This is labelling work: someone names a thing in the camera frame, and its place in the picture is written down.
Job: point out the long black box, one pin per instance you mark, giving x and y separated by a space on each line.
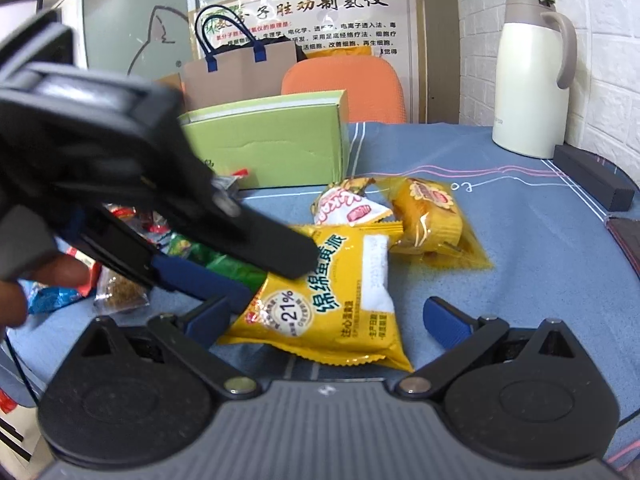
595 175

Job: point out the clear yellow cake packet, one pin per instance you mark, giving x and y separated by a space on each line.
430 220

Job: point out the red snack packet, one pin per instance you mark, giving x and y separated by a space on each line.
150 222

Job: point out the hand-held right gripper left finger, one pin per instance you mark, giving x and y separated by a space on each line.
212 317

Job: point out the blue striped tablecloth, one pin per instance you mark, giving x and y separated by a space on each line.
500 260

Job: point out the wall poster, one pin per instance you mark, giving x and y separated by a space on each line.
350 20

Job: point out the small clear snack wrapper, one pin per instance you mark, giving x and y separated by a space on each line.
235 182

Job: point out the blue snack packet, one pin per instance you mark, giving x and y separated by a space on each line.
50 297

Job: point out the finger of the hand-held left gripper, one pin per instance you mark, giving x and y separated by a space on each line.
200 277
270 245

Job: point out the green cardboard box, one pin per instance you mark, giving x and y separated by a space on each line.
280 150

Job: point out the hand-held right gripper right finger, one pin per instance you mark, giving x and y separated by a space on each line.
447 322

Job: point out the person's left hand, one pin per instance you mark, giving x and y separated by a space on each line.
65 271

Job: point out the clear packet of brown crumbs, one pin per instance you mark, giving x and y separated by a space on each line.
120 292

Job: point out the white thermos jug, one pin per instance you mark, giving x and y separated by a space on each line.
525 85

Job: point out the yellow and white snack packet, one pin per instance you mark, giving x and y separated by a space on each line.
350 205

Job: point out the glass panel with cat drawing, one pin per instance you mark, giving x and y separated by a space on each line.
125 10

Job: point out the dark red wallet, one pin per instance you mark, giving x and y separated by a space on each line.
627 245

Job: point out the large yellow cake packet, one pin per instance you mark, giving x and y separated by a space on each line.
320 310

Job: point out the green snack packet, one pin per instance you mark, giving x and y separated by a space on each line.
190 247

